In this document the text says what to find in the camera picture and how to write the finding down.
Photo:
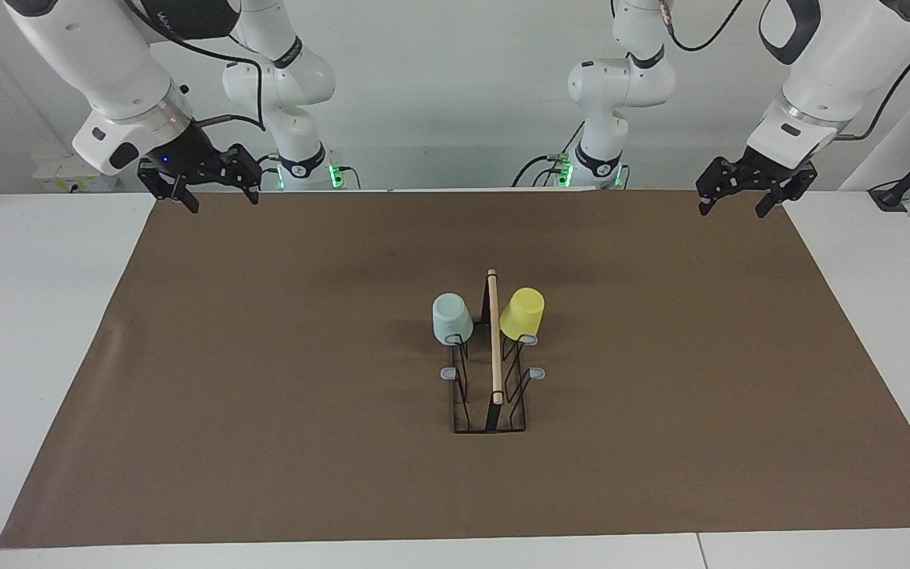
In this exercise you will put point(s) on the pale green plastic cup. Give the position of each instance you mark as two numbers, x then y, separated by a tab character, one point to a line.
452	320

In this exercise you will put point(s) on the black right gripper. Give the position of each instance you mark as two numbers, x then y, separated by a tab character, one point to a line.
182	156

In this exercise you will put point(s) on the white power strip box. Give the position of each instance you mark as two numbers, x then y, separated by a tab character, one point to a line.
56	178

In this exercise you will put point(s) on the brown table mat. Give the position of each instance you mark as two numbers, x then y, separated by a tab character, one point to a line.
305	474

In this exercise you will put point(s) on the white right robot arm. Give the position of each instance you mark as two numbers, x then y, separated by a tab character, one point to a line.
92	47

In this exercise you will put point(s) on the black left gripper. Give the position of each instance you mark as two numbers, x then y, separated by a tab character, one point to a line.
769	170

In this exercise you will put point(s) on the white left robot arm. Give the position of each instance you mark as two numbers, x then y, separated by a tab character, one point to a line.
842	63

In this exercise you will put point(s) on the yellow plastic cup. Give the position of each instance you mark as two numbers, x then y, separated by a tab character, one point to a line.
522	316

